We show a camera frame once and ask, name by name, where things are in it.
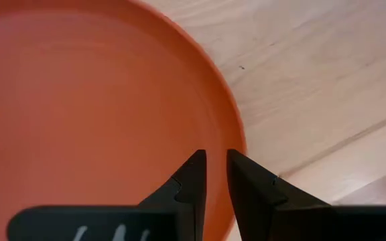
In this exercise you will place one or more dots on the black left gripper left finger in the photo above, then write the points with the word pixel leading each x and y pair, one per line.
pixel 186 187

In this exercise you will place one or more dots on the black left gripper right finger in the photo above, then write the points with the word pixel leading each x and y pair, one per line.
pixel 260 201

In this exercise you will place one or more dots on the orange plastic plate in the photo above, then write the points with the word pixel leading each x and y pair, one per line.
pixel 79 100

